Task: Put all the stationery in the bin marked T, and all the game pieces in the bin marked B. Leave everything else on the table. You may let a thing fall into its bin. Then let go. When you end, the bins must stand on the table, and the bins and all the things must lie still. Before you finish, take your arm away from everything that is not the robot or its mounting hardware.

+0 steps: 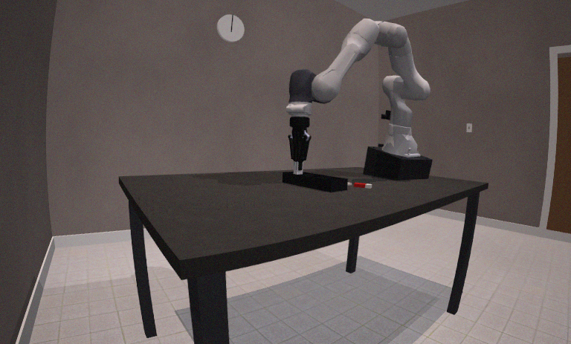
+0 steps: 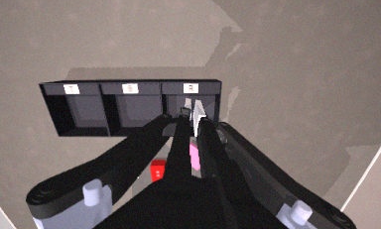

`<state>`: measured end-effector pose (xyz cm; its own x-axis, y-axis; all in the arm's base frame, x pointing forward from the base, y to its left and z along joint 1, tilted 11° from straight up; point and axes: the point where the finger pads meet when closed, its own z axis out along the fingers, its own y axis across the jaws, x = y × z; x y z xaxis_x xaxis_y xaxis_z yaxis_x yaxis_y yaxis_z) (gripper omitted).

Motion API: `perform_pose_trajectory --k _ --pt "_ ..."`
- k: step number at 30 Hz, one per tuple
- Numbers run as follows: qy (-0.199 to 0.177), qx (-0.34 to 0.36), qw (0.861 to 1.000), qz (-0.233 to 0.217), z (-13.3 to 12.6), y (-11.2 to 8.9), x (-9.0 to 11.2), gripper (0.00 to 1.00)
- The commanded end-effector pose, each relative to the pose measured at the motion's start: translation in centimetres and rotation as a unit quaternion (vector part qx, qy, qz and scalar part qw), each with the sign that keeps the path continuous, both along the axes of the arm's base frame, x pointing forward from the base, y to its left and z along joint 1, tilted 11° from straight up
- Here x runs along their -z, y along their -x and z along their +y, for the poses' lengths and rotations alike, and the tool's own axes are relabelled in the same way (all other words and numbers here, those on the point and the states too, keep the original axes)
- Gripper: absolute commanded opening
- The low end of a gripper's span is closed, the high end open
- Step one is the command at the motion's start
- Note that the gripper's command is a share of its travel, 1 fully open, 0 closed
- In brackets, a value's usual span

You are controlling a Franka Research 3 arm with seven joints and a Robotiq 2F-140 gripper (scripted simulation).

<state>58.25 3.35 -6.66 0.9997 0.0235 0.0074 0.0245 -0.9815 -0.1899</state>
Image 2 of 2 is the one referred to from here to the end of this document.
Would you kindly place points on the red rectangular block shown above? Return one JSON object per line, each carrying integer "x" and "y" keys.
{"x": 157, "y": 168}

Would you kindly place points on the black rack of labelled bins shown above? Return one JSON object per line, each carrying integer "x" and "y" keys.
{"x": 127, "y": 104}

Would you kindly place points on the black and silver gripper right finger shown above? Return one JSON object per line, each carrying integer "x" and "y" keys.
{"x": 293, "y": 204}

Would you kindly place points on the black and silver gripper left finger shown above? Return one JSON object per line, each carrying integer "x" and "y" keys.
{"x": 83, "y": 196}

